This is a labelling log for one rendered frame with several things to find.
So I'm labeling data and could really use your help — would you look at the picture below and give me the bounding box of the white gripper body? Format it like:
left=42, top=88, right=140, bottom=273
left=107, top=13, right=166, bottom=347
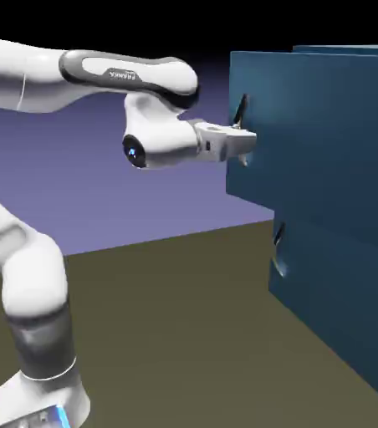
left=224, top=128, right=258, bottom=163

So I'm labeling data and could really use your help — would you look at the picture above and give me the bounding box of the blue cabinet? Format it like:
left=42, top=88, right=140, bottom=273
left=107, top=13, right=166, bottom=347
left=225, top=44, right=378, bottom=416

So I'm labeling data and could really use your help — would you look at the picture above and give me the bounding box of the blue cabinet door with handle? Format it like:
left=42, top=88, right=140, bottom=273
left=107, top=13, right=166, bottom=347
left=225, top=49, right=378, bottom=258

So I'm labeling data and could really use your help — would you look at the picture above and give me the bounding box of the curved dark metal handle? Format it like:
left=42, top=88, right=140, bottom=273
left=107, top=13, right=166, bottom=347
left=231, top=92, right=251, bottom=168
left=271, top=222, right=289, bottom=279

